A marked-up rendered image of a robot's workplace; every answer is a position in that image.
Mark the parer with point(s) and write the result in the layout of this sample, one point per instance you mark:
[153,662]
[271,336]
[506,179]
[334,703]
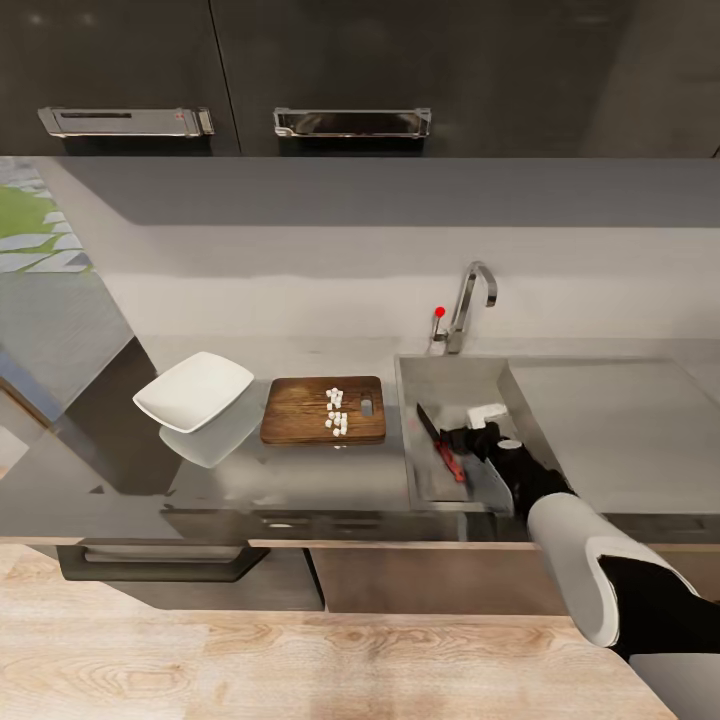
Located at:
[448,457]

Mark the drop in sink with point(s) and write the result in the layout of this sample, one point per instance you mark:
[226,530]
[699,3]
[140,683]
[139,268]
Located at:
[630,434]

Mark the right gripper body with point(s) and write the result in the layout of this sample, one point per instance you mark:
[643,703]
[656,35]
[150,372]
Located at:
[465,440]

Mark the bowl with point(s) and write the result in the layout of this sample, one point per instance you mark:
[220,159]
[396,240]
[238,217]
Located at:
[195,392]

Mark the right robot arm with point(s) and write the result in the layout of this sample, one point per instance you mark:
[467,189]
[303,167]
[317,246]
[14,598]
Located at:
[620,594]

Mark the dishwasher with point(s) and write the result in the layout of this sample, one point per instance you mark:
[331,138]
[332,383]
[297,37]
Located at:
[198,577]

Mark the fixed window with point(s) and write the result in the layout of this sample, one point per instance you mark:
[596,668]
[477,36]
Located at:
[59,324]

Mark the cutting board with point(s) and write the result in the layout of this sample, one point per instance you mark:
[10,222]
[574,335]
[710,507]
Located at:
[299,410]

